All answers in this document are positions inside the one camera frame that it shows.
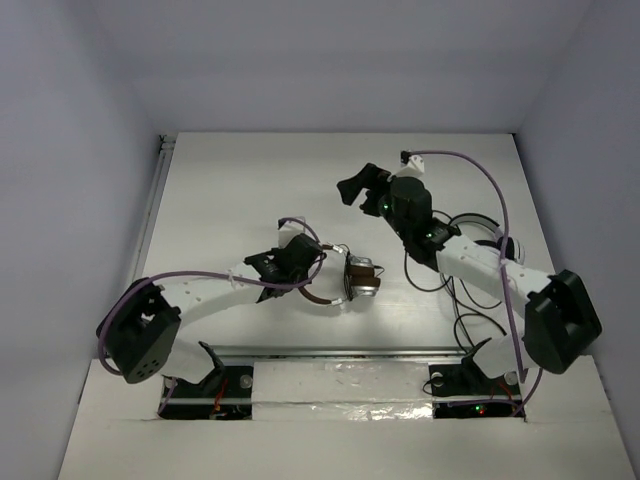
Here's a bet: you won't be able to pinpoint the black cable of white headphones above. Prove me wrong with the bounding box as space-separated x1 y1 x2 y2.
402 244 516 359

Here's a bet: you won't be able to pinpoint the aluminium rail at table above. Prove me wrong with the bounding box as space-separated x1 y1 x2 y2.
115 134 178 304
214 345 464 357

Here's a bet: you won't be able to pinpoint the white black headphones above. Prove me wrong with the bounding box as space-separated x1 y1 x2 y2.
449 212 526 265

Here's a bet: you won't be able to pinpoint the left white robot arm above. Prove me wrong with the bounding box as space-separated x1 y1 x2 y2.
96 233 323 394

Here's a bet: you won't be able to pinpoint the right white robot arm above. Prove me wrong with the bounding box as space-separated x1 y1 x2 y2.
337 163 602 393

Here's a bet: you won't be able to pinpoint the aluminium rail at table left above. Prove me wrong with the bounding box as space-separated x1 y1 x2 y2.
115 134 178 304

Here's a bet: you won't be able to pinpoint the aluminium rail at table front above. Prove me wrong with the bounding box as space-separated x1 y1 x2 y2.
214 345 464 357

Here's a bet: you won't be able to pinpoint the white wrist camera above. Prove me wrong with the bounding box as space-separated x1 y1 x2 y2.
395 150 425 178
277 216 307 248

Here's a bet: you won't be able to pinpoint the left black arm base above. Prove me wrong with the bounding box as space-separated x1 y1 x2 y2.
157 341 254 421

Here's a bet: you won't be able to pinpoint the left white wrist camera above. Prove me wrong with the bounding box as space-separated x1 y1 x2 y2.
277 216 307 248

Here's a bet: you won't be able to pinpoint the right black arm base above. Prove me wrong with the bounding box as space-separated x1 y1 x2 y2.
422 339 524 420

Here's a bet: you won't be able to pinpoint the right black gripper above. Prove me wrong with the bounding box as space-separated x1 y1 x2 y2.
340 163 411 240

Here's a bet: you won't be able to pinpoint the brown silver headphones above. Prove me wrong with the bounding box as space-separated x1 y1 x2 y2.
298 243 385 307

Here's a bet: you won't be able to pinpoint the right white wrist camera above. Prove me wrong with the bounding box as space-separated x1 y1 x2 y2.
395 150 425 178

